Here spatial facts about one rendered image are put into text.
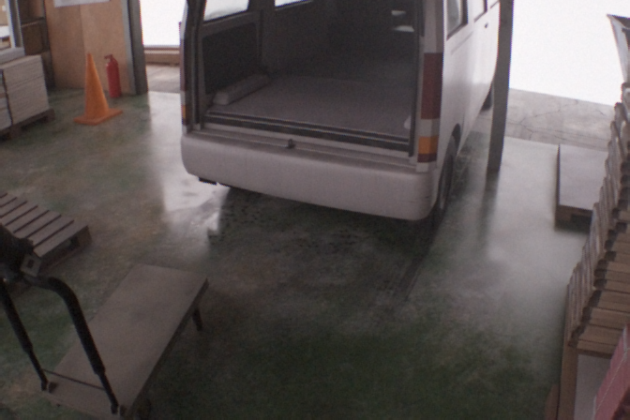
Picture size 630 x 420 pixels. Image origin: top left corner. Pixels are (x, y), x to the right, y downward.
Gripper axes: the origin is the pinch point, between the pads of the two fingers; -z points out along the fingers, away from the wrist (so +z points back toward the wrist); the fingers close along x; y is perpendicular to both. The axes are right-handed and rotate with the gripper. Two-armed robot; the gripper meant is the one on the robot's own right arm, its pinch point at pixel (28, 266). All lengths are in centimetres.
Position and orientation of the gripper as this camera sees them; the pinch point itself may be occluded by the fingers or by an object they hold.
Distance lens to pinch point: 141.4
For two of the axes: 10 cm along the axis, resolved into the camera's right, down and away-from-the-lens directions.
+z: -1.0, -5.7, -8.2
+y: -9.8, -0.6, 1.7
